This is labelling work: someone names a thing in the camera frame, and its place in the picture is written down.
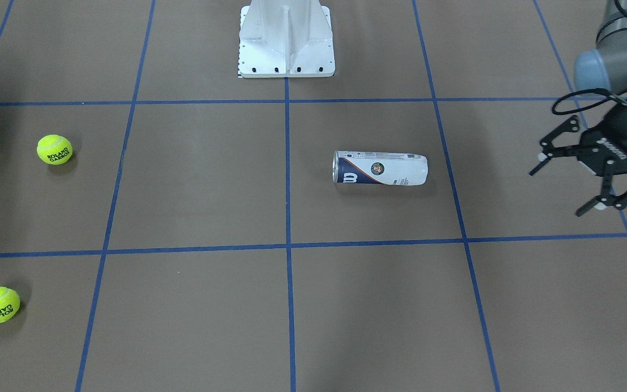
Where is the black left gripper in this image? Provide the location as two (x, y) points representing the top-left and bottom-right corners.
(529, 98), (627, 218)

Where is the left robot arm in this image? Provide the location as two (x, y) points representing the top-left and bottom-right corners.
(530, 1), (627, 216)

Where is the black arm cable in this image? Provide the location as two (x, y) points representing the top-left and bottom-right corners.
(551, 0), (627, 116)

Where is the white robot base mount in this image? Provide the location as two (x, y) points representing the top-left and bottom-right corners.
(237, 1), (336, 78)

